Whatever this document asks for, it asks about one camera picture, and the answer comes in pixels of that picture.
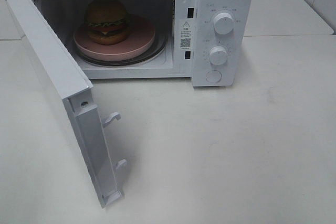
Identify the round white door-release button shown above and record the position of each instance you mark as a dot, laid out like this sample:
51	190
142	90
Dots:
213	76

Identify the pink round plate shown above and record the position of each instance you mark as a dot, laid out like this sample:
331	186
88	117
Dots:
141	38

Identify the burger with lettuce and tomato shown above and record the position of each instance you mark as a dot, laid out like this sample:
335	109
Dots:
107	21

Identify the white microwave door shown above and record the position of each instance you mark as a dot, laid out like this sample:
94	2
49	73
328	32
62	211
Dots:
69	90

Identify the glass microwave turntable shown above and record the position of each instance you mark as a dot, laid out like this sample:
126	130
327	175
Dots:
154	50

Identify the white lower timer knob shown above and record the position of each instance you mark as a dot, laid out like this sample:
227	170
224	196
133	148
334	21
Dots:
218	55

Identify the white warning label sticker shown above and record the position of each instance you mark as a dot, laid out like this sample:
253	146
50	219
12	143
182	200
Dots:
186	30

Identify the white microwave oven body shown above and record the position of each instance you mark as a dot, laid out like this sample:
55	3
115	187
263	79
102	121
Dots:
66	16

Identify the white upper power knob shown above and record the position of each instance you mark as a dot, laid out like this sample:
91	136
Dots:
223	22

